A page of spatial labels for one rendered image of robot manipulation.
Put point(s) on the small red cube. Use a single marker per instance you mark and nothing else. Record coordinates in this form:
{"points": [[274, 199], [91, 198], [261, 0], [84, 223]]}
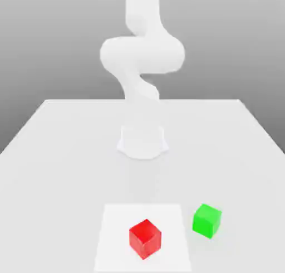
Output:
{"points": [[144, 239]]}

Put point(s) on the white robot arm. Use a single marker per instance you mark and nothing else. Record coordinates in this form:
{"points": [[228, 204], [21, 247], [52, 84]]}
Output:
{"points": [[142, 54]]}

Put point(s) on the small green cube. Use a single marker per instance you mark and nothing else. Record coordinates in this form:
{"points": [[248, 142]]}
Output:
{"points": [[206, 221]]}

